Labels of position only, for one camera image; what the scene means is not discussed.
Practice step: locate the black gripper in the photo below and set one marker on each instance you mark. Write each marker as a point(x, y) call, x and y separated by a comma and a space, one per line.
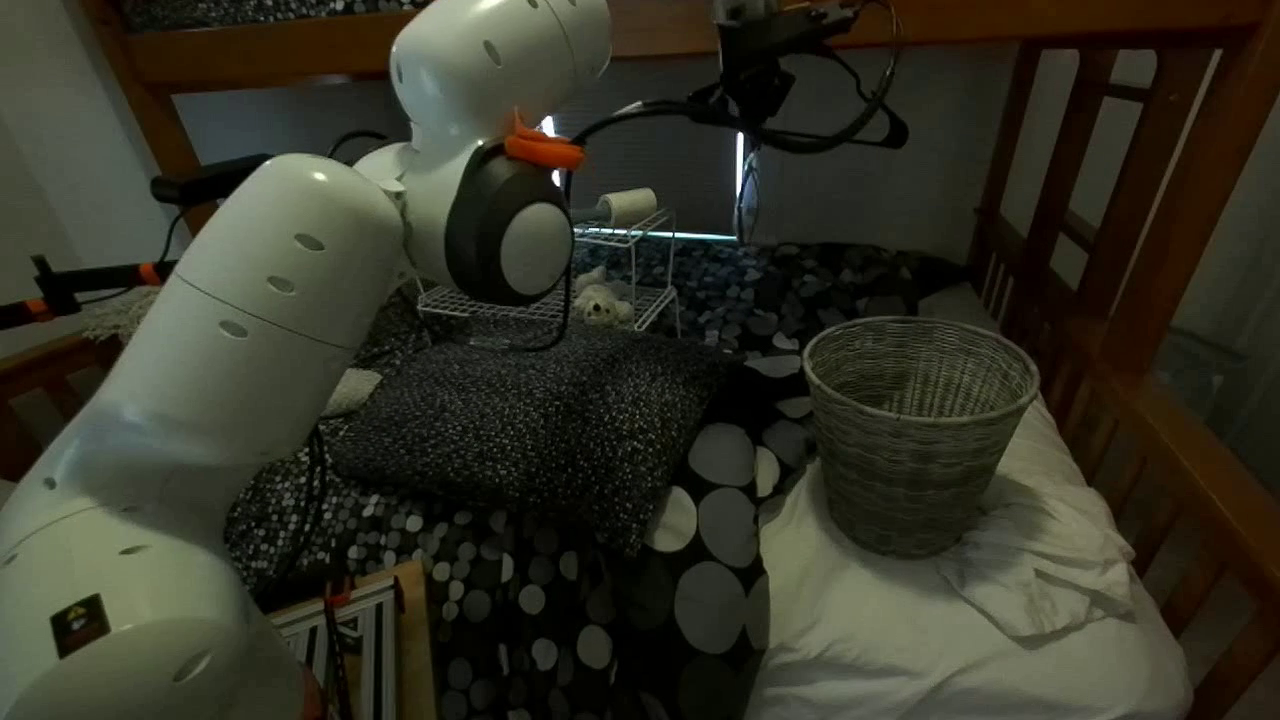
point(759, 60)

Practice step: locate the sunglasses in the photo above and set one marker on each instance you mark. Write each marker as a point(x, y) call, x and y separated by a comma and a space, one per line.
point(749, 186)

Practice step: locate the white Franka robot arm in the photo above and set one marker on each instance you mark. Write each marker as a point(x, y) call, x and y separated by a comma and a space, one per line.
point(266, 304)

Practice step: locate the clear plastic storage box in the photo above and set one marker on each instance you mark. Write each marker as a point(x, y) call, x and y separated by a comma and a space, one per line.
point(640, 264)

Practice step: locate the white stuffed toy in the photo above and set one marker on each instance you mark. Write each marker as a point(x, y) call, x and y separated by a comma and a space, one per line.
point(601, 303)

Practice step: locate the woven wicker basket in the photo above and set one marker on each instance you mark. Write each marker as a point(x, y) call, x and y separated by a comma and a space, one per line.
point(921, 443)

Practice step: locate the black speckled pillow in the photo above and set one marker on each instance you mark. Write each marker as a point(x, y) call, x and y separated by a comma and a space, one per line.
point(532, 424)

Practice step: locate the white crumpled cloth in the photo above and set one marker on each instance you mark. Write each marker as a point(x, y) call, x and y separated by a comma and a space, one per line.
point(1041, 572)

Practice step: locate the white bed sheet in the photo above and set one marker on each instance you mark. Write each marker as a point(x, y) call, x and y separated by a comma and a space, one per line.
point(904, 641)

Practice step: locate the black polka dot blanket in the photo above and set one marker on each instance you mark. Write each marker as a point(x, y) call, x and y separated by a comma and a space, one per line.
point(563, 625)

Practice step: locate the wooden box with slats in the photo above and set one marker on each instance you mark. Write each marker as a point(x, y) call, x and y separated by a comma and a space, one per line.
point(415, 641)

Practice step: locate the black rod with orange band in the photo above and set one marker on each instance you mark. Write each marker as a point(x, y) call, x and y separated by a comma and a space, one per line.
point(80, 279)

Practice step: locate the wooden bunk bed frame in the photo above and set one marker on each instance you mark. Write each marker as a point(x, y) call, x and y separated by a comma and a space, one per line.
point(1174, 201)

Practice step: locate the black stereo camera on stand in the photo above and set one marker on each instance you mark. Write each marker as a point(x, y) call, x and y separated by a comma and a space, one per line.
point(201, 181)

